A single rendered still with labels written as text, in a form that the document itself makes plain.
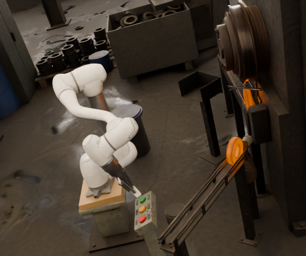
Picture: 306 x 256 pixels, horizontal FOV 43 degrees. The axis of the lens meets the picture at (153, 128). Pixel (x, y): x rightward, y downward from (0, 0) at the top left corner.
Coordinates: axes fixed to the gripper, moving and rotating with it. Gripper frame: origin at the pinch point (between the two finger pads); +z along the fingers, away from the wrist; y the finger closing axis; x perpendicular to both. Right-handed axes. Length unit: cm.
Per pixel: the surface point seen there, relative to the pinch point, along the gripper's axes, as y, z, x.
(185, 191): 69, 70, 4
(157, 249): -12.4, 32.5, 7.8
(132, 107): 145, 18, 20
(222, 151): 110, 82, -30
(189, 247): -8.8, 45.7, -5.8
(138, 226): -18.0, 7.5, 2.8
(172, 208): -2.0, 20.1, -11.0
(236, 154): 13, 20, -54
